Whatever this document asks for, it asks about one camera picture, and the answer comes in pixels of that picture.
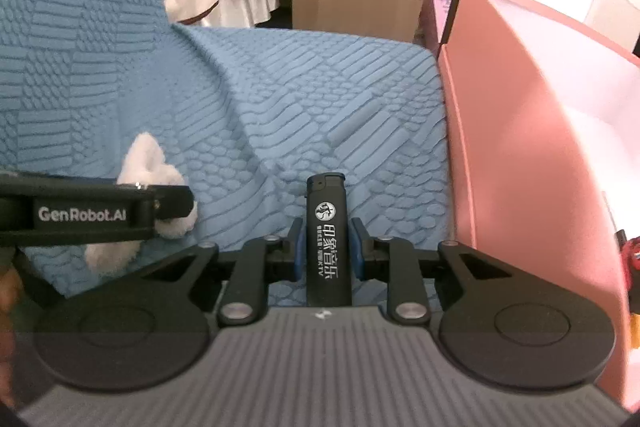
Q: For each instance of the white plush toy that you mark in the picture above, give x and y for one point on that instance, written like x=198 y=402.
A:
x=145 y=162

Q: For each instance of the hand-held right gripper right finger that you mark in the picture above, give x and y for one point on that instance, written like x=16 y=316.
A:
x=355 y=252

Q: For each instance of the blue textured blanket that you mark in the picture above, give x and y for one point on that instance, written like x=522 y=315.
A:
x=280 y=97

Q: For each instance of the red toy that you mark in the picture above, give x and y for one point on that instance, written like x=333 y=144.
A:
x=632 y=254

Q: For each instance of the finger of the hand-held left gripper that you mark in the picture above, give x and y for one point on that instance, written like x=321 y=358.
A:
x=172 y=203

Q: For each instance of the black lighter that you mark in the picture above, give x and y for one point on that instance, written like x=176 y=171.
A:
x=327 y=242

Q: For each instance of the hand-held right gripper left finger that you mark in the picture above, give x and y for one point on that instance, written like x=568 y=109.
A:
x=296 y=252

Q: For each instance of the pink carton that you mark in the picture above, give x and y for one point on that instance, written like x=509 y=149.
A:
x=440 y=14

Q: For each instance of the pink cardboard box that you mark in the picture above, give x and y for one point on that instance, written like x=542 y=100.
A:
x=530 y=167

